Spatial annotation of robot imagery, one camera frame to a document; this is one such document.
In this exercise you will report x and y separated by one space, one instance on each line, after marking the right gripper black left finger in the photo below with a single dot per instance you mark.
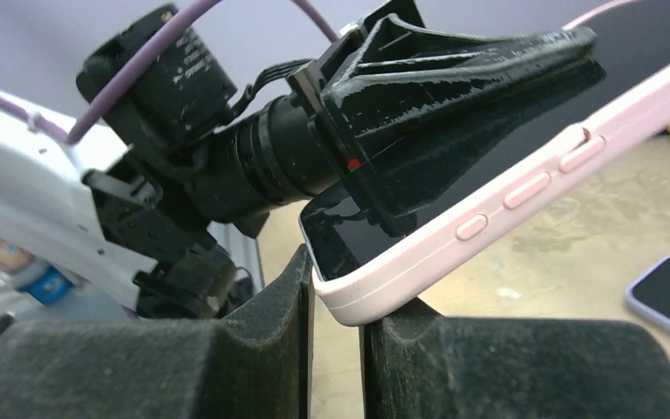
254 363

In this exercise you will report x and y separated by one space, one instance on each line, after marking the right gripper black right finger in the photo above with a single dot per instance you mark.
417 363

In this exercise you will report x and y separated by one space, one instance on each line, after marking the pink phone case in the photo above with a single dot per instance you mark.
514 191

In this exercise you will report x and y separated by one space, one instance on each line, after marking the black smartphone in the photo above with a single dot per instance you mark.
427 179

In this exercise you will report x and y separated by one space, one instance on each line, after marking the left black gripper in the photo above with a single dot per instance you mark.
388 76

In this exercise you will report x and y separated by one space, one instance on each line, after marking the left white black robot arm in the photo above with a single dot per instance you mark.
123 199

